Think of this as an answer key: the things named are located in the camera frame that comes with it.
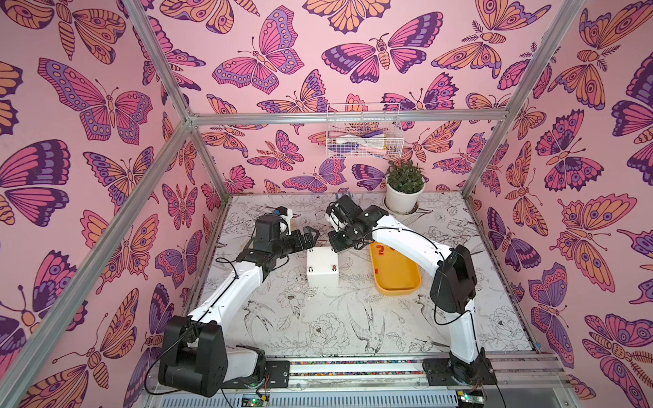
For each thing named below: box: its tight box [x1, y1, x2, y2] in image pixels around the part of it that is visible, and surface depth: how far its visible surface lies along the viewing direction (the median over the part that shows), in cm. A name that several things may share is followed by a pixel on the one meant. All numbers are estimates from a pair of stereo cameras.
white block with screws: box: [306, 246, 340, 288], surface depth 89 cm
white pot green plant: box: [383, 159, 426, 216], surface depth 108 cm
